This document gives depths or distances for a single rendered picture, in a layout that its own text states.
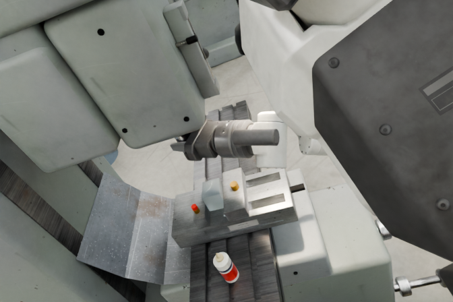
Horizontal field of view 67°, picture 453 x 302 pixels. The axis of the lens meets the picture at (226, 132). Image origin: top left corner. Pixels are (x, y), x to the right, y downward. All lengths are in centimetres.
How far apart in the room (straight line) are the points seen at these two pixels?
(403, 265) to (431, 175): 169
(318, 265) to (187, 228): 38
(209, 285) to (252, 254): 14
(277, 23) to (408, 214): 18
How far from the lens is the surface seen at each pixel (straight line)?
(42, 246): 95
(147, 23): 63
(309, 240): 104
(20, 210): 92
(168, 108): 70
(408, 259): 198
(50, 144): 79
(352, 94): 27
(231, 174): 101
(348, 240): 117
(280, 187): 98
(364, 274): 117
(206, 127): 83
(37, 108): 74
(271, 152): 73
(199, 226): 97
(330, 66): 28
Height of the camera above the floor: 174
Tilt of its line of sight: 37 degrees down
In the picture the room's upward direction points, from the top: 25 degrees counter-clockwise
